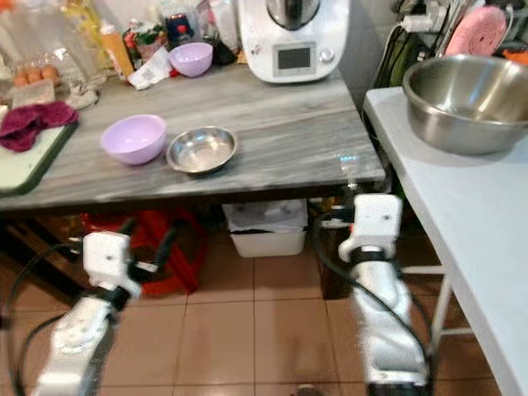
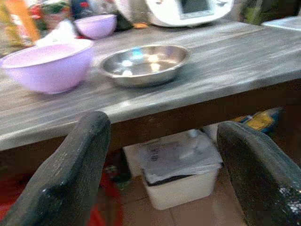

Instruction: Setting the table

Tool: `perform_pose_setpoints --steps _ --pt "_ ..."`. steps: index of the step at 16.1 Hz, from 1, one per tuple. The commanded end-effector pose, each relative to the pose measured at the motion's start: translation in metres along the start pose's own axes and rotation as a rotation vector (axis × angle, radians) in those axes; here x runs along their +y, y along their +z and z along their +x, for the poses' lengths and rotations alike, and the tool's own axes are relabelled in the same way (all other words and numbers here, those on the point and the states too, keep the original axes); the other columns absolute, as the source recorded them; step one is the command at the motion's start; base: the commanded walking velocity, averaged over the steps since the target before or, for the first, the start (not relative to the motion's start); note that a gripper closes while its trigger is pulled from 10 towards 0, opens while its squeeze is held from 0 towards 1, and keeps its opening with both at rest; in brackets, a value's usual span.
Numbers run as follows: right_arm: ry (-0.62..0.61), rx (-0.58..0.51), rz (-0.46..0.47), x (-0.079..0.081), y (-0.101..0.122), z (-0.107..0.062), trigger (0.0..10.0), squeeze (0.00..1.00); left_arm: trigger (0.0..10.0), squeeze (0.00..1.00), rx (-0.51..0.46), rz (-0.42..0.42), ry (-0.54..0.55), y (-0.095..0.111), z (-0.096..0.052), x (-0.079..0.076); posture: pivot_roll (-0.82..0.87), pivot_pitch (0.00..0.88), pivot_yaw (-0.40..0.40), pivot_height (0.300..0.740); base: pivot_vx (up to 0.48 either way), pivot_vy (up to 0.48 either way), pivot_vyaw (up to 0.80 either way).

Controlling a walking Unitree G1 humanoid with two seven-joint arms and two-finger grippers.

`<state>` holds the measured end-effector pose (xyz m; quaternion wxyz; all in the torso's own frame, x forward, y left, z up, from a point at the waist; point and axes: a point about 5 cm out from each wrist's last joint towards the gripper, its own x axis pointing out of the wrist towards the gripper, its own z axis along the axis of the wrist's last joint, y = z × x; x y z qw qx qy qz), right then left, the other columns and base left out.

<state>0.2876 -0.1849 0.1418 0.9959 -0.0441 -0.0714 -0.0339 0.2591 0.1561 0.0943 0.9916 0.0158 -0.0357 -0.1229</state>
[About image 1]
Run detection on red plastic stool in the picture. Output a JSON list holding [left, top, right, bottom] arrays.
[[81, 210, 208, 297]]

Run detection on white plastic bin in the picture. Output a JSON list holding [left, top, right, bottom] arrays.
[[224, 200, 309, 259]]

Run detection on lilac plastic bowl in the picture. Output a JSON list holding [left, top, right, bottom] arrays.
[[100, 114, 167, 166], [169, 42, 215, 78]]

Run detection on small shallow steel bowl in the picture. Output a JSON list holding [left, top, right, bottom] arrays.
[[166, 125, 238, 175]]

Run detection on green rimmed cutting board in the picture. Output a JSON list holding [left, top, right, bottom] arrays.
[[0, 122, 80, 196]]

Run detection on grey crumpled cloth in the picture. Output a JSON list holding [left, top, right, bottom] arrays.
[[64, 86, 101, 111]]

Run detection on maroon towel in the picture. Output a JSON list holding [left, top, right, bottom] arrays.
[[0, 101, 79, 153]]

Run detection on white packet with code print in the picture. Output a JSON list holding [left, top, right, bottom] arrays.
[[128, 48, 172, 90]]

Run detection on clear lidded food container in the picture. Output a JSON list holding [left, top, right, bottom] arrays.
[[12, 81, 59, 107]]

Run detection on orange sauce bottle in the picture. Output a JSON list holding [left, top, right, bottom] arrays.
[[99, 21, 136, 81]]

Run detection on large steel mixing bowl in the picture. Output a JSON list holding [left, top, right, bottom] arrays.
[[403, 54, 528, 156]]

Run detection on white kitchen cooking machine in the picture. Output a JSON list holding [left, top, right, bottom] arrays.
[[238, 0, 351, 84]]

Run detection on green snack bag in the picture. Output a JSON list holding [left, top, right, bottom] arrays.
[[124, 21, 168, 61]]

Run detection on dark blue jar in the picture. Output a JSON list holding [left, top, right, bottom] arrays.
[[165, 12, 198, 46]]

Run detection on yellow food bag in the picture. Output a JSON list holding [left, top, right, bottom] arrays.
[[62, 0, 105, 67]]

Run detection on white power strip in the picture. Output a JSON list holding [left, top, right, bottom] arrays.
[[400, 8, 445, 34]]

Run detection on pink round cloth pad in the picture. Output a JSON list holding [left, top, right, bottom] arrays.
[[444, 5, 510, 58]]

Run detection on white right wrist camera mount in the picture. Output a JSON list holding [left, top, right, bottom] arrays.
[[340, 194, 403, 263]]

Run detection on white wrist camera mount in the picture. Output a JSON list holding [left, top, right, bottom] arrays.
[[84, 232, 137, 299], [340, 194, 403, 263]]

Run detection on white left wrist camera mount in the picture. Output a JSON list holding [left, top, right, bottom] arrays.
[[84, 232, 137, 299]]

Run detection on white metal table frame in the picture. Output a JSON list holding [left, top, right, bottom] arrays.
[[398, 262, 502, 341]]

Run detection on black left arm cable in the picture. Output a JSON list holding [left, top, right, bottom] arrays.
[[0, 243, 90, 396]]

